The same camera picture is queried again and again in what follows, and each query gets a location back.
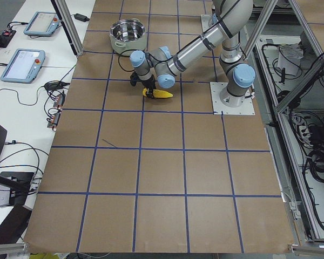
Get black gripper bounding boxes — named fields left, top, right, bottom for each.
left=139, top=72, right=156, bottom=99

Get yellow corn cob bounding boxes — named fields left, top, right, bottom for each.
left=143, top=88, right=173, bottom=99

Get pale green cooking pot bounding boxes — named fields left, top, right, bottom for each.
left=109, top=18, right=147, bottom=56

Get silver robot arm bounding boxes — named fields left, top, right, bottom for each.
left=130, top=0, right=255, bottom=107

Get small circuit boards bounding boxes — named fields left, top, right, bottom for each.
left=46, top=94, right=65, bottom=131

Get black power adapter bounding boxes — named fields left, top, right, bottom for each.
left=74, top=13, right=90, bottom=22

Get far blue teach pendant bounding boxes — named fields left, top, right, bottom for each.
left=23, top=11, right=59, bottom=37

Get blue teach pendant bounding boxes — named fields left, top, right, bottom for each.
left=0, top=49, right=45, bottom=84
left=23, top=11, right=59, bottom=37

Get near blue teach pendant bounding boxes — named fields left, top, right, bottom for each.
left=0, top=49, right=45, bottom=84

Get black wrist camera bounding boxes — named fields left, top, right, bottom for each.
left=130, top=72, right=140, bottom=86

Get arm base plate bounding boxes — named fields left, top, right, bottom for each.
left=200, top=14, right=224, bottom=35
left=210, top=82, right=255, bottom=115

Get aluminium frame post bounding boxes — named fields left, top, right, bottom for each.
left=51, top=0, right=84, bottom=57

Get coiled black cables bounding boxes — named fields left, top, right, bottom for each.
left=303, top=148, right=324, bottom=184

